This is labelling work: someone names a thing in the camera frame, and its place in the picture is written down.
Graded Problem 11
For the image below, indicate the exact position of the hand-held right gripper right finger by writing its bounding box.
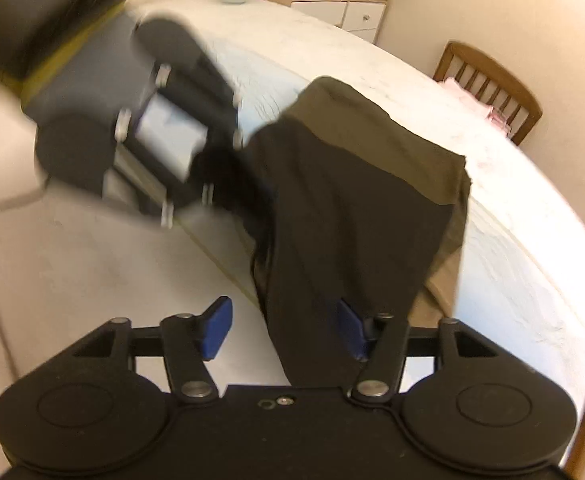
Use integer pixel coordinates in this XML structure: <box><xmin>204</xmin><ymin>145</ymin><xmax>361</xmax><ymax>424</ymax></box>
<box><xmin>339</xmin><ymin>300</ymin><xmax>510</xmax><ymax>405</ymax></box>

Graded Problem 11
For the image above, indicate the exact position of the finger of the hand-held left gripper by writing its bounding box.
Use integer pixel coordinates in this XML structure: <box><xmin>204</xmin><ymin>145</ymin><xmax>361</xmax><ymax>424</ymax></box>
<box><xmin>157</xmin><ymin>57</ymin><xmax>246</xmax><ymax>161</ymax></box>
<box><xmin>105</xmin><ymin>132</ymin><xmax>233</xmax><ymax>228</ymax></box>

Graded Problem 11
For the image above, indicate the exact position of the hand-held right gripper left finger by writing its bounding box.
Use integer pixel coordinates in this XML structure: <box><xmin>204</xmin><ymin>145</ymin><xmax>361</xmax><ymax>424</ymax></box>
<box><xmin>72</xmin><ymin>296</ymin><xmax>234</xmax><ymax>403</ymax></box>

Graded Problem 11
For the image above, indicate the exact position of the tan olive black sweater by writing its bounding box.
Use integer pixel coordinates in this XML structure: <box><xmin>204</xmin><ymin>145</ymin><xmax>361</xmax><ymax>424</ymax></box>
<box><xmin>192</xmin><ymin>76</ymin><xmax>473</xmax><ymax>388</ymax></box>

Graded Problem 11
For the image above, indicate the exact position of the white cabinet with wooden top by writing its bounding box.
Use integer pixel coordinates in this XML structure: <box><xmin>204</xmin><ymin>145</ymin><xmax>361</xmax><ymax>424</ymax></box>
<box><xmin>250</xmin><ymin>0</ymin><xmax>389</xmax><ymax>45</ymax></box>

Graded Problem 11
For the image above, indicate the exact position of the light pink folded garment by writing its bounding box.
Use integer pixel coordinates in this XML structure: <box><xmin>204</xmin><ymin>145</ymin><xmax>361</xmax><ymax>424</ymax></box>
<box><xmin>485</xmin><ymin>105</ymin><xmax>514</xmax><ymax>133</ymax></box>

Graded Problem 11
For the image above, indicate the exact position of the wooden chair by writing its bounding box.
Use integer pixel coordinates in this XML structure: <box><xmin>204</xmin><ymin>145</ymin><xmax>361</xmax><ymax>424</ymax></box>
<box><xmin>432</xmin><ymin>41</ymin><xmax>543</xmax><ymax>146</ymax></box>

